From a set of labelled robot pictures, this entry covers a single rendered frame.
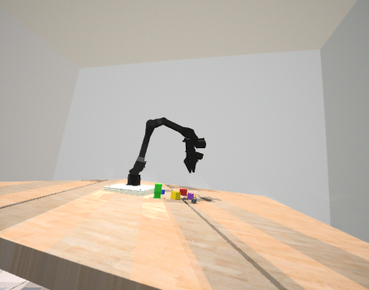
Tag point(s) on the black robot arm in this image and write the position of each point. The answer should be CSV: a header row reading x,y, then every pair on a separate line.
x,y
191,140

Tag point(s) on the yellow block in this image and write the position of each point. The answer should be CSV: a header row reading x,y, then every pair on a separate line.
x,y
175,195

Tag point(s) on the green block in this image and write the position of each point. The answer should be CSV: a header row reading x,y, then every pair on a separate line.
x,y
157,194
158,187

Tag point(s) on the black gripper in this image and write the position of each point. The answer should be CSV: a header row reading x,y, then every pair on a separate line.
x,y
191,159

